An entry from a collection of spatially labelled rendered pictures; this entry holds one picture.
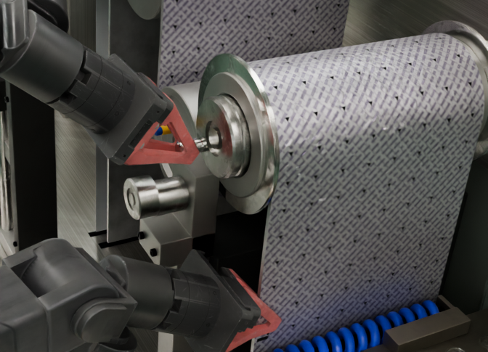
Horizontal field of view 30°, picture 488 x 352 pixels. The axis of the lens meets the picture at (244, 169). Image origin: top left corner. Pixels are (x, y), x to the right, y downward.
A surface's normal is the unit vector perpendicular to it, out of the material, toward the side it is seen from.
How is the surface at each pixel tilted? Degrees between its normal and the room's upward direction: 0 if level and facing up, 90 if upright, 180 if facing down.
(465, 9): 90
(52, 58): 71
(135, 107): 50
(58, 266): 17
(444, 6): 90
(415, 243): 90
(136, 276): 40
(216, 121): 90
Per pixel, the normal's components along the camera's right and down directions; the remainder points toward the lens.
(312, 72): 0.20, -0.70
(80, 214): 0.08, -0.85
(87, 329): 0.66, 0.51
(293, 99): 0.36, -0.38
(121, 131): -0.64, -0.42
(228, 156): -0.88, 0.19
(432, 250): 0.47, 0.50
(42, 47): 0.69, 0.04
